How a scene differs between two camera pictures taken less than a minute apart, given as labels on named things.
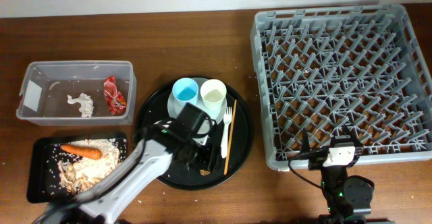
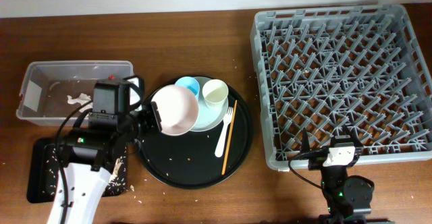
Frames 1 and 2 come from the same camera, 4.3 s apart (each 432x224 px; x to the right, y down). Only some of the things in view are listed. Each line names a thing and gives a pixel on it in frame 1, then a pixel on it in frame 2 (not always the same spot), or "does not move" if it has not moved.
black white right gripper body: [316, 160] does not move
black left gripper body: [198, 154] to [136, 125]
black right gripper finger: [345, 130] does not move
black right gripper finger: [305, 143] does not move
